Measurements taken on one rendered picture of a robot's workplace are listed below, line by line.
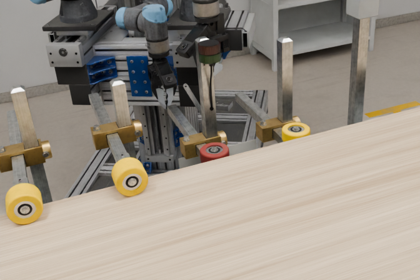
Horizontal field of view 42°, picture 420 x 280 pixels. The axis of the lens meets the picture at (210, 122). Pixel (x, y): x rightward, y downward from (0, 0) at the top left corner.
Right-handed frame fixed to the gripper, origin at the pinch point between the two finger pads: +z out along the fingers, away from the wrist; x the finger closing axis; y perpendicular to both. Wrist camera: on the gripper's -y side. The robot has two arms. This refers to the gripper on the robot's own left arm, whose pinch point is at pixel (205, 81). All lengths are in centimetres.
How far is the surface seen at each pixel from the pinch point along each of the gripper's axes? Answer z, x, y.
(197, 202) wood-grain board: 10.5, -33.7, -32.1
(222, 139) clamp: 14.9, -9.9, -3.1
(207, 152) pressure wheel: 9.9, -19.0, -16.4
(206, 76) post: -6.0, -8.2, -6.2
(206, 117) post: 6.6, -7.9, -7.0
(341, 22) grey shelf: 88, 162, 285
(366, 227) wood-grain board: 10, -67, -12
